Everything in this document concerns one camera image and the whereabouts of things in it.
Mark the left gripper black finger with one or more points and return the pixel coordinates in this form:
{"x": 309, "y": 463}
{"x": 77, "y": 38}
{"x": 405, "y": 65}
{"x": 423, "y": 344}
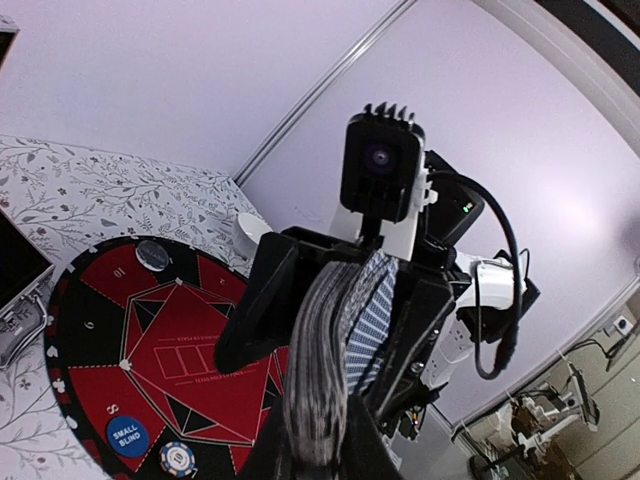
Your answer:
{"x": 362, "y": 455}

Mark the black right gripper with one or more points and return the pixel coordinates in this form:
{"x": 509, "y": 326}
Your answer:
{"x": 379, "y": 321}

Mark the poker chip stack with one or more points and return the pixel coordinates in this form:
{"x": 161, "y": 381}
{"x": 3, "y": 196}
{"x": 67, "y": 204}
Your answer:
{"x": 177, "y": 459}

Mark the clear dealer button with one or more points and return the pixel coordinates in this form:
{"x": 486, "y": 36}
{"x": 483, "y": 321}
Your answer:
{"x": 152, "y": 255}

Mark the blue small blind button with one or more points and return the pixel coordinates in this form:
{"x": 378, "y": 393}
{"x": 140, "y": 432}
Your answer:
{"x": 128, "y": 437}

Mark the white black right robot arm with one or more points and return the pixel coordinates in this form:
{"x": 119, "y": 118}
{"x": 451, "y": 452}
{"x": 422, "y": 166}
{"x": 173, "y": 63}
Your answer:
{"x": 480, "y": 320}

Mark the white ceramic bowl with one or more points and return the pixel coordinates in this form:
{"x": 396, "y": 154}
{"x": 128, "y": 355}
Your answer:
{"x": 247, "y": 232}

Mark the round red black poker mat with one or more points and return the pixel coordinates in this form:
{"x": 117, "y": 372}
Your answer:
{"x": 125, "y": 341}

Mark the aluminium poker chip case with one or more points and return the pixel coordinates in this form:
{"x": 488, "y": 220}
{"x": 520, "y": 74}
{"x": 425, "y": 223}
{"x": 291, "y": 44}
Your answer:
{"x": 25, "y": 271}

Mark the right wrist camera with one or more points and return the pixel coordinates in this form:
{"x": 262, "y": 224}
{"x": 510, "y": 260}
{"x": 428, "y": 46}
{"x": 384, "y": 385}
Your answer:
{"x": 384, "y": 182}

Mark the right aluminium frame post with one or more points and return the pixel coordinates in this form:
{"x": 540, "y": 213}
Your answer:
{"x": 347, "y": 60}

